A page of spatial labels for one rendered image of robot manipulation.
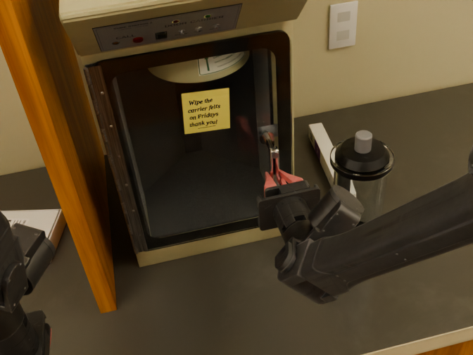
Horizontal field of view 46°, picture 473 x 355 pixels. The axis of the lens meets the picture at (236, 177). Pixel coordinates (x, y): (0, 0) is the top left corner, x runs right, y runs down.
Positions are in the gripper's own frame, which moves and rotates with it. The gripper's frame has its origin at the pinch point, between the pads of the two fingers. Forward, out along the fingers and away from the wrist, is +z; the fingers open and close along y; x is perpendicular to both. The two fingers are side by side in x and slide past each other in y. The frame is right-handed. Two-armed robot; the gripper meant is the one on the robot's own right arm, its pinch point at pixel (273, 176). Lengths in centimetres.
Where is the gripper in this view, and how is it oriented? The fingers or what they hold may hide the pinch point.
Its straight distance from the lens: 96.6
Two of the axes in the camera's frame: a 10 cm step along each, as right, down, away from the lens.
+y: -9.7, 2.0, -1.4
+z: -2.3, -6.0, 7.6
